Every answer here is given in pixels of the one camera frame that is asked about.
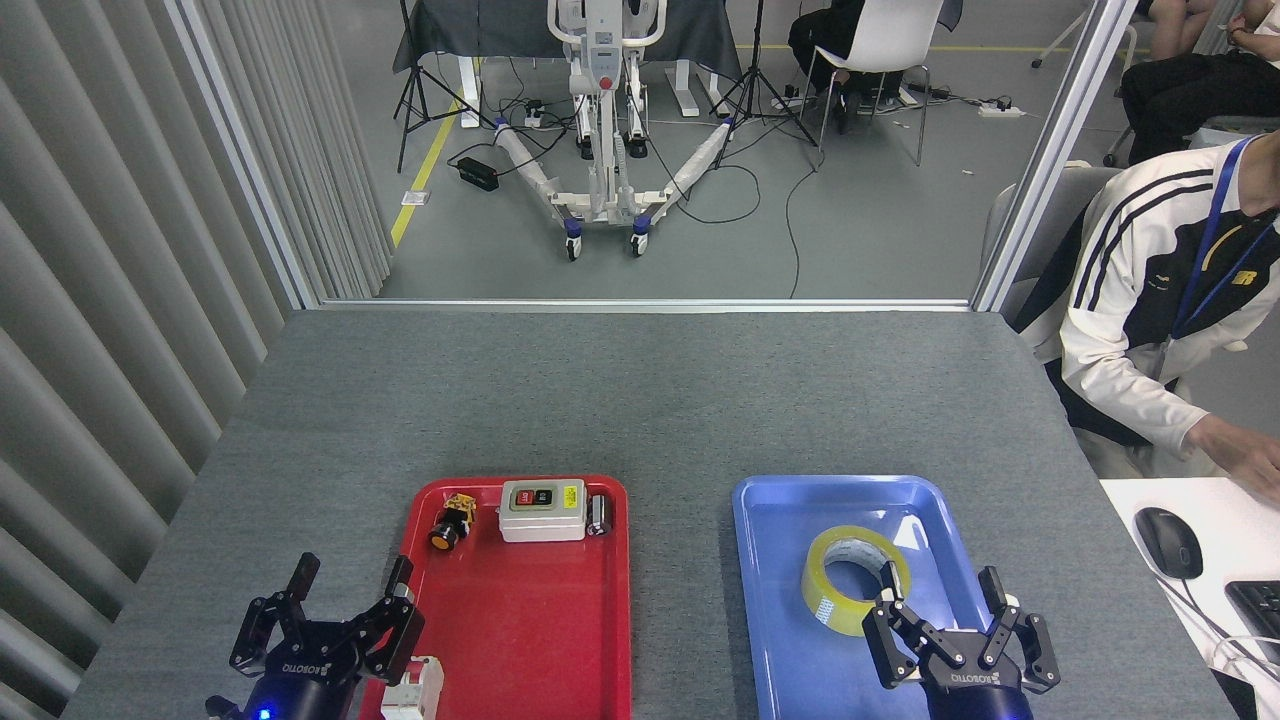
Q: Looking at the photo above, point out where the person's hand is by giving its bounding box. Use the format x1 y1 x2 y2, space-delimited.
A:
1188 415 1280 501

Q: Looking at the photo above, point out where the silver frame rail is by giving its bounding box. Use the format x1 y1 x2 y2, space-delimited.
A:
320 297 973 313

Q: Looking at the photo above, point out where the grey ribbed partition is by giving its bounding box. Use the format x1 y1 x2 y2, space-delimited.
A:
0 0 396 720

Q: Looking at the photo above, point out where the black computer mouse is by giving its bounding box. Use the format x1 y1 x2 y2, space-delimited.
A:
1134 507 1205 581

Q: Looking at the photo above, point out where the white desk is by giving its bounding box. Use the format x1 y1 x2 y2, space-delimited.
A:
1100 476 1280 720

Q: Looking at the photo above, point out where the person in white black jacket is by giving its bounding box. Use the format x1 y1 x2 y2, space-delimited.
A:
1010 130 1280 501

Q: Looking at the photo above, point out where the white red terminal block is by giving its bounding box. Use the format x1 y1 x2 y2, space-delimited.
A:
380 655 445 720

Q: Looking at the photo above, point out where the white chair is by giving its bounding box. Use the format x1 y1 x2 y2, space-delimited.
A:
800 0 946 167

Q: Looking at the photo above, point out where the person seated on white chair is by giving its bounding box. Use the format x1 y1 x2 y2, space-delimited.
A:
788 0 966 136

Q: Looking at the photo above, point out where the red plastic tray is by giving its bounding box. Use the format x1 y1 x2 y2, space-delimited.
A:
360 475 633 720

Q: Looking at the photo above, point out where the white cable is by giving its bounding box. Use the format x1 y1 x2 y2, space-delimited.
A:
1160 575 1280 686

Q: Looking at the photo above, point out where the black tripod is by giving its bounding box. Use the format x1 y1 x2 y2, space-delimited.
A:
710 0 821 171
393 0 498 174

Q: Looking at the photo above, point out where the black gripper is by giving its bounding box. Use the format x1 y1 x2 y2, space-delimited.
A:
229 552 425 720
862 563 1061 720

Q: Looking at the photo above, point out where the blue lanyard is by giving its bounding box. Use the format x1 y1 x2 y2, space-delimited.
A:
1172 135 1280 336

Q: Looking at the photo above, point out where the orange push button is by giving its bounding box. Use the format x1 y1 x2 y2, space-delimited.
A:
430 492 478 551

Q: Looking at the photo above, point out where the blue plastic tray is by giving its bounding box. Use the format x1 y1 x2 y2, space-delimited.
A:
732 475 1026 720

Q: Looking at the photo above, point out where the black keyboard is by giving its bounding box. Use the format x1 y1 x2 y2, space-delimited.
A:
1224 580 1280 666

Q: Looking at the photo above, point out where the person in black trousers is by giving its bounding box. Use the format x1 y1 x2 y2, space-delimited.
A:
1120 0 1280 166

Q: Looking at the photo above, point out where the white switch box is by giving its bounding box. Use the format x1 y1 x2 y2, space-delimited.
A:
498 479 588 543

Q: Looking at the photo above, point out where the white wheeled stand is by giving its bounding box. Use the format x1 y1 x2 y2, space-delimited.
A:
492 0 741 263

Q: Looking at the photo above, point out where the yellow tape roll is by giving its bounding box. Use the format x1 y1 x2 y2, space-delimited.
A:
801 525 912 637

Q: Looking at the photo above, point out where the grey chair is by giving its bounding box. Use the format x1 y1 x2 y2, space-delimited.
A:
980 165 1121 321

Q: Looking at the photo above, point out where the silver frame post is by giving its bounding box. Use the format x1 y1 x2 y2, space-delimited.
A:
165 0 321 311
970 0 1141 313

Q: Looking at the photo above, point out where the table with black cloth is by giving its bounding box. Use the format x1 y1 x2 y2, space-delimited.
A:
392 0 743 129

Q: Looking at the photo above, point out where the black floor cable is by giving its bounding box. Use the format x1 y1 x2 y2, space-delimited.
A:
650 160 826 299

